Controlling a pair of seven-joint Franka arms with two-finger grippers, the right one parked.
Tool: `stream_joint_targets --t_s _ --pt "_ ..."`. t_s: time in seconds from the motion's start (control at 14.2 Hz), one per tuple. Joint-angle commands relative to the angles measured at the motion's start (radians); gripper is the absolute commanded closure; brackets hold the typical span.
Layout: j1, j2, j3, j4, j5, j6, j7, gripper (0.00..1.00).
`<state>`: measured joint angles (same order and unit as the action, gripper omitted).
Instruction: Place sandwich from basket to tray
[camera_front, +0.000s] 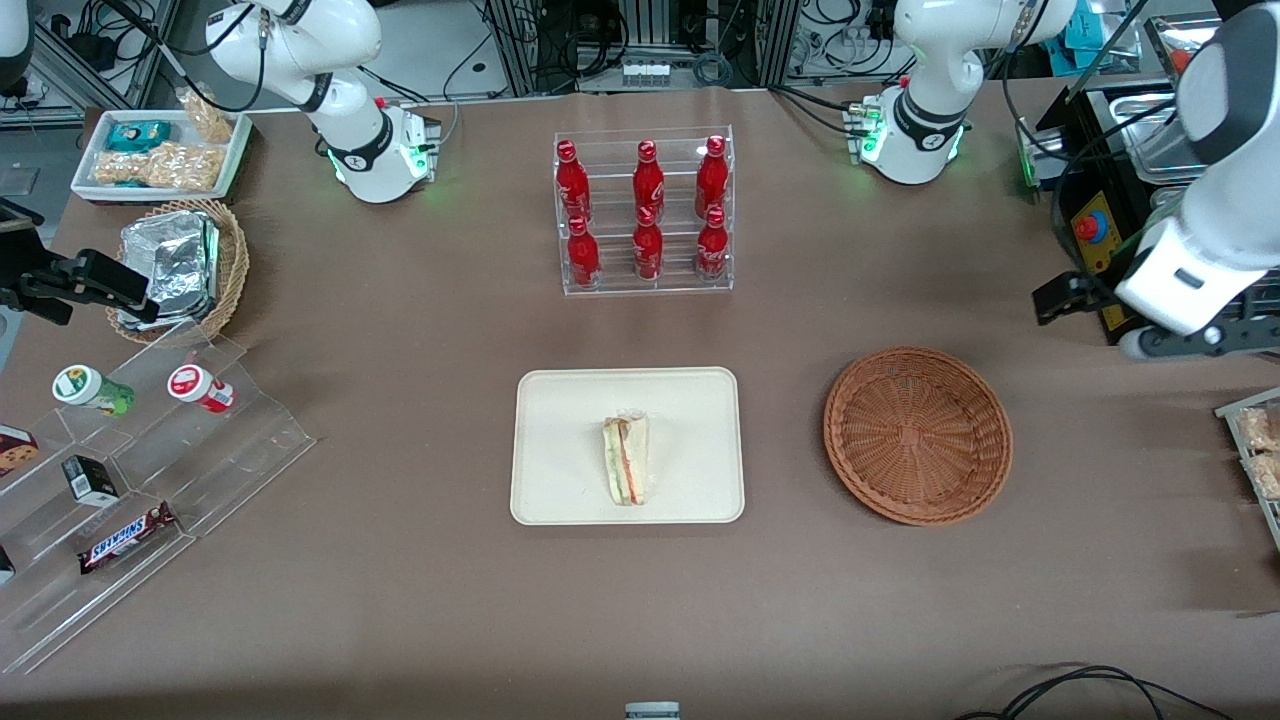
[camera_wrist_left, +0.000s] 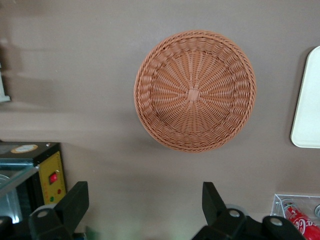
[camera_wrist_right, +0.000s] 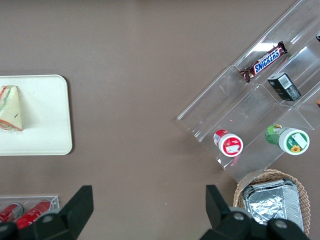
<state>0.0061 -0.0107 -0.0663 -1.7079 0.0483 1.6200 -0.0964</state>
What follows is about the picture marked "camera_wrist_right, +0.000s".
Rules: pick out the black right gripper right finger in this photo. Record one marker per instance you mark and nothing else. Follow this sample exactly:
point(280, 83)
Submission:
point(225, 222)

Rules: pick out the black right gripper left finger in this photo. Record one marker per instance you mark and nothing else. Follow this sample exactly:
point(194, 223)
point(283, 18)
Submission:
point(67, 217)

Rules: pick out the triangular sandwich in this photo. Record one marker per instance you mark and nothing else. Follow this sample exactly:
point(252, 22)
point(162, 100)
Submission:
point(11, 110)

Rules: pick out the light wicker basket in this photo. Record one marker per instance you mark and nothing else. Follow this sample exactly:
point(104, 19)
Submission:
point(303, 192)

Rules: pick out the cream plastic tray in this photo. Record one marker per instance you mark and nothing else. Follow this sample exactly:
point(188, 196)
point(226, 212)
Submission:
point(45, 112)

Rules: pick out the clear acrylic bottle rack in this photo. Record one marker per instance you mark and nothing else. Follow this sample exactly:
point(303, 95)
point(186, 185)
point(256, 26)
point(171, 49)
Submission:
point(53, 200)

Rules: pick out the red cola bottle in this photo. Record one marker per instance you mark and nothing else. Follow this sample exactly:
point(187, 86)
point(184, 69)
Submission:
point(32, 213)
point(10, 212)

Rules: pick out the aluminium foil container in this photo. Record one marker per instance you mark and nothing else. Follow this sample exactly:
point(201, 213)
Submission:
point(272, 202)

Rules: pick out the red yogurt cup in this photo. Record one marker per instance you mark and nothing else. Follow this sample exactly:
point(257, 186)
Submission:
point(228, 142)

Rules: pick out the green yogurt cup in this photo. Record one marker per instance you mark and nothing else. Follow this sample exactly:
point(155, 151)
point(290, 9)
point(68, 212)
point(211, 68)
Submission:
point(290, 140)

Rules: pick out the clear acrylic tiered stand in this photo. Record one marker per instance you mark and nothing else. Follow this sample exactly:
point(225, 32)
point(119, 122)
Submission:
point(250, 110)

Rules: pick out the small black box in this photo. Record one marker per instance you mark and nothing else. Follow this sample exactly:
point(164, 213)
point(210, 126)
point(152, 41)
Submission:
point(283, 86)

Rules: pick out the brown cookie box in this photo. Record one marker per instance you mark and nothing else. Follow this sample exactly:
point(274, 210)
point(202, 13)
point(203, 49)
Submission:
point(318, 102)

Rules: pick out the Snickers chocolate bar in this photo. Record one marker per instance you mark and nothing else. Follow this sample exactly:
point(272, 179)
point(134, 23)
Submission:
point(265, 61)

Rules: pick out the dark packet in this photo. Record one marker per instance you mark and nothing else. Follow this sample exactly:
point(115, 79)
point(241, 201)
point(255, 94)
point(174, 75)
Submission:
point(318, 37)

